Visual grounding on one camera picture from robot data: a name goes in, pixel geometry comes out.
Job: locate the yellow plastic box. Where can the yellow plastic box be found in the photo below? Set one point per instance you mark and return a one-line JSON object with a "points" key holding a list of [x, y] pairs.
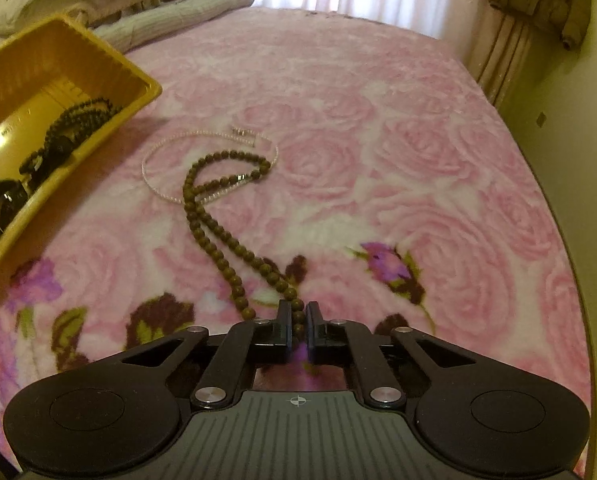
{"points": [[23, 75]]}

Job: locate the light green striped quilt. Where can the light green striped quilt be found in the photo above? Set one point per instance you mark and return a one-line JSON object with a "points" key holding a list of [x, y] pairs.
{"points": [[178, 12]]}

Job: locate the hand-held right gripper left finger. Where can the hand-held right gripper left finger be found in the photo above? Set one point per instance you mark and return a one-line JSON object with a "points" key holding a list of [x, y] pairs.
{"points": [[284, 325]]}

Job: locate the pink floral blanket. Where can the pink floral blanket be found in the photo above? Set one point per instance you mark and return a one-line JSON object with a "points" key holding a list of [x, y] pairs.
{"points": [[378, 185]]}

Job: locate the beige striped curtain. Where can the beige striped curtain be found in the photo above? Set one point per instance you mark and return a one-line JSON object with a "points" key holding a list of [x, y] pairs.
{"points": [[503, 55]]}

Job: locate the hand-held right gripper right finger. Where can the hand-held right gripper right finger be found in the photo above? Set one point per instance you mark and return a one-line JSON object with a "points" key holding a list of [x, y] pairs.
{"points": [[314, 329]]}

